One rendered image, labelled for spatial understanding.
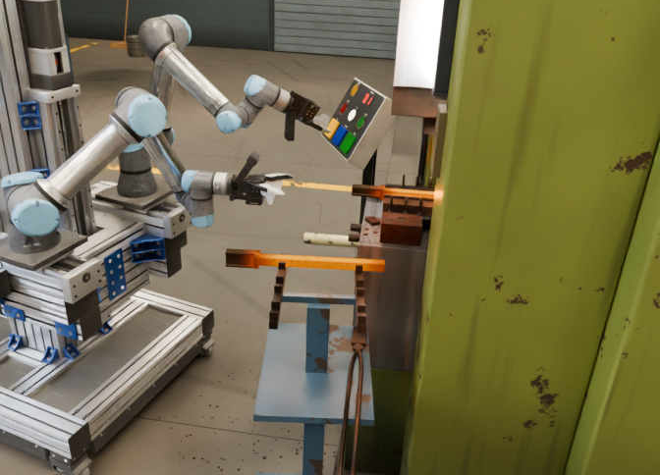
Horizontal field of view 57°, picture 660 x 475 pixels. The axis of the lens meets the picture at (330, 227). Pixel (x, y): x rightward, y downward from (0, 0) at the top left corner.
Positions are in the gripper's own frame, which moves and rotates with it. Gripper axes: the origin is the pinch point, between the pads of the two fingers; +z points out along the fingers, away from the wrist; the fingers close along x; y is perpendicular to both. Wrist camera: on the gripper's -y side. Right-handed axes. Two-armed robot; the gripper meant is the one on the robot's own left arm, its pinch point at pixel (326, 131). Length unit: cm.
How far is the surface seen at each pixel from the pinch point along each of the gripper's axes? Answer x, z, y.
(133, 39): 726, -6, -96
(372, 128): -7.0, 12.2, 10.2
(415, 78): -60, -13, 31
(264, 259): -68, -27, -31
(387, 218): -62, 3, -7
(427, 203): -57, 16, 2
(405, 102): -55, -8, 24
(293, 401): -95, -13, -54
